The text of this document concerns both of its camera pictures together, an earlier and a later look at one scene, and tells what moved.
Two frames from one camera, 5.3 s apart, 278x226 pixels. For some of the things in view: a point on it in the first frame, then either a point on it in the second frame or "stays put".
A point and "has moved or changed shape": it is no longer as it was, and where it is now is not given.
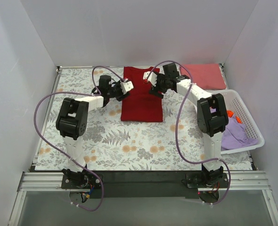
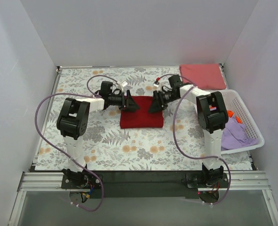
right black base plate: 203,180 stays put
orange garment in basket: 230,114 stays put
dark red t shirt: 141,106 has moved or changed shape
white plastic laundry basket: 238,108 stays put
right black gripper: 157,86 -> 158,100
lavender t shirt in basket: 234,134 stays put
